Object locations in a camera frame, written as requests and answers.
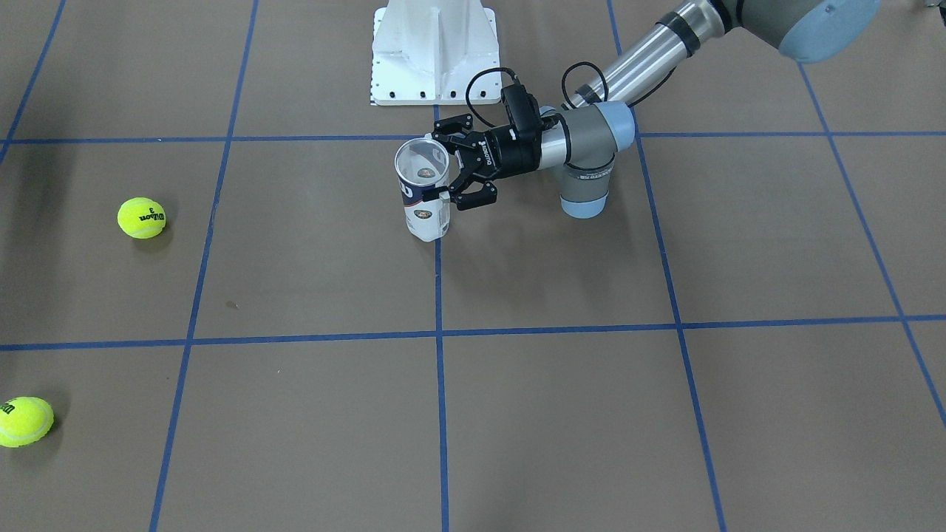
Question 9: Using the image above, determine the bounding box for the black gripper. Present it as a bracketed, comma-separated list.
[423, 114, 542, 210]

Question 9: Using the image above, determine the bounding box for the clear tennis ball can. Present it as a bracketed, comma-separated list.
[393, 135, 450, 242]

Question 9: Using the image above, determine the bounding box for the yellow tennis ball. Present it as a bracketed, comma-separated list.
[116, 197, 168, 239]

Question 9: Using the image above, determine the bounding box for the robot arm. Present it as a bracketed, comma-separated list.
[416, 1, 881, 219]

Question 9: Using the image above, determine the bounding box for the tennis ball near edge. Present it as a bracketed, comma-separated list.
[1, 397, 55, 448]

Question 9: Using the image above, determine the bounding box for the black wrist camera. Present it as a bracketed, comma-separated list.
[500, 83, 542, 144]

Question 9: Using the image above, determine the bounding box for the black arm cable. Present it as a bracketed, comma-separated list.
[466, 62, 681, 128]

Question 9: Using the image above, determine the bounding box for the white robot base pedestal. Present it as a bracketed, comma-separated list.
[370, 1, 501, 106]

